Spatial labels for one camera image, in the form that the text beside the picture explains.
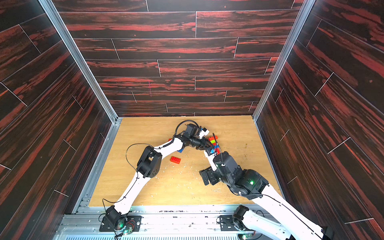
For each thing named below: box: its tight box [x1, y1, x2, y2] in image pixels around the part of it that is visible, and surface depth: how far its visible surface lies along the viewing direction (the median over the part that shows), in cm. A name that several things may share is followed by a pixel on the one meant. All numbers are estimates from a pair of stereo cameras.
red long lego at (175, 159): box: [170, 156, 181, 164], surface depth 98 cm
